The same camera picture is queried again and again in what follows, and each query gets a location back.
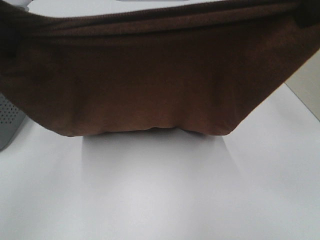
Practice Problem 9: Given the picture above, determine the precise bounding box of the grey perforated plastic basket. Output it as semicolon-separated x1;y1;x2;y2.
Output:
0;93;26;151

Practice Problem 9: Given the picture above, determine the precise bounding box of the beige storage box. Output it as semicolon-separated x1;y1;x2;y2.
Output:
285;50;320;120

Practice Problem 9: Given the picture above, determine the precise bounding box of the brown towel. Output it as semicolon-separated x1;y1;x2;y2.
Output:
0;0;320;137

